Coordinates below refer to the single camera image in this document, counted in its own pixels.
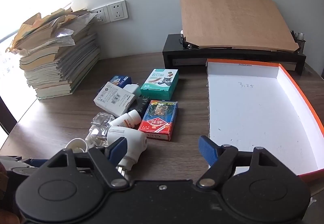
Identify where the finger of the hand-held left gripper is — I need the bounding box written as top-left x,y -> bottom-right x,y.
0,155 -> 52,167
6,166 -> 38,177

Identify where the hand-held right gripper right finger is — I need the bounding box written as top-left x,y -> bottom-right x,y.
196,135 -> 281,188

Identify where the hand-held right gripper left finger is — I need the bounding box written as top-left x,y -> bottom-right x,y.
47,137 -> 128,188

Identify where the white plug-in device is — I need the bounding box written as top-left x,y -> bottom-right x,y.
85,125 -> 148,180

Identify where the white pill bottle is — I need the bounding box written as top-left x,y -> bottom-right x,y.
109,109 -> 142,129

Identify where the clear night light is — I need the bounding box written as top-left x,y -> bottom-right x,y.
91,112 -> 114,129

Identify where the white round cap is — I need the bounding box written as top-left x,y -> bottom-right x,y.
65,138 -> 88,153

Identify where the small black object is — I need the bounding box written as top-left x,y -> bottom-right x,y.
130,96 -> 150,114

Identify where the red playing card box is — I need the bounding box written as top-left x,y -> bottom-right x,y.
138,100 -> 179,142

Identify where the white labelled box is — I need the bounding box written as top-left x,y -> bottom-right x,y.
93,81 -> 137,117

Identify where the orange cardboard box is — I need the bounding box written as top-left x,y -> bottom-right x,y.
205,58 -> 324,184

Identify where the white charger adapter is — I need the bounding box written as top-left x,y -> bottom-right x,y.
123,83 -> 142,99

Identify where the small blue box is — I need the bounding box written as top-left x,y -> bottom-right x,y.
109,74 -> 133,89

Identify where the teal bandage box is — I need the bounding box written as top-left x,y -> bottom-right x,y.
140,68 -> 179,101

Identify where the stack of books and papers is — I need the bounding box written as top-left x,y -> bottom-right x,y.
5,2 -> 101,101

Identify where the black monitor stand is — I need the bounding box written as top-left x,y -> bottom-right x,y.
162,33 -> 307,72

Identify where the black binder clip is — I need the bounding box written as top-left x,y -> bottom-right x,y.
179,36 -> 201,50

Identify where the clear plastic bag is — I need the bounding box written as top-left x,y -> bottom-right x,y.
54,28 -> 76,47

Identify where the light wooden board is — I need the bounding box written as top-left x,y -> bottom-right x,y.
179,0 -> 301,53

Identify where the black mesh pen holder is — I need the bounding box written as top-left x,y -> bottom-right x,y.
290,30 -> 307,54

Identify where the white wall socket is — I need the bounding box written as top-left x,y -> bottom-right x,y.
90,6 -> 110,24
106,0 -> 130,22

